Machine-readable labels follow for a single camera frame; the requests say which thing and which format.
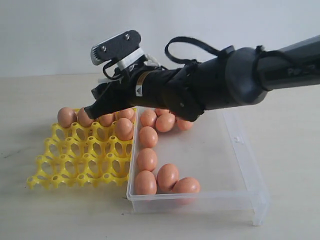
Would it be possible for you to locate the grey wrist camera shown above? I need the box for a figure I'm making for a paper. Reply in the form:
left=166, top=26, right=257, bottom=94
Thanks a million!
left=90, top=30, right=147, bottom=71

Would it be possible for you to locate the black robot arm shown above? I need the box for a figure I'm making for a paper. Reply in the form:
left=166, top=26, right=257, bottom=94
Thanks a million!
left=84, top=31, right=320, bottom=122

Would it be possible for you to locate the brown egg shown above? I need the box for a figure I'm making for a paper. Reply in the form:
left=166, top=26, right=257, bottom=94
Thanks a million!
left=117, top=108, right=135, bottom=122
left=136, top=148, right=158, bottom=172
left=172, top=177, right=201, bottom=206
left=57, top=107, right=77, bottom=128
left=140, top=109, right=158, bottom=128
left=176, top=117, right=193, bottom=131
left=134, top=170, right=157, bottom=195
left=139, top=126, right=158, bottom=148
left=154, top=108, right=170, bottom=117
left=77, top=107, right=94, bottom=128
left=155, top=113, right=176, bottom=133
left=98, top=113, right=116, bottom=127
left=115, top=118, right=134, bottom=141
left=157, top=163, right=179, bottom=192

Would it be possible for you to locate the black cable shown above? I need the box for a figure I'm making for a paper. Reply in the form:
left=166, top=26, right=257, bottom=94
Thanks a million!
left=164, top=36, right=226, bottom=66

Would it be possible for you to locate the clear plastic bin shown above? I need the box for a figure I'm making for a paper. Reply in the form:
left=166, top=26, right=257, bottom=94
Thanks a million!
left=126, top=109, right=270, bottom=226

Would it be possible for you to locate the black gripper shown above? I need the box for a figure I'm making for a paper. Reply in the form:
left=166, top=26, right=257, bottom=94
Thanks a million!
left=83, top=67, right=204, bottom=122

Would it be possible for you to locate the yellow plastic egg tray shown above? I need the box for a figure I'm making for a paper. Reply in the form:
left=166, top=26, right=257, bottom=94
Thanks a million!
left=26, top=121, right=134, bottom=189

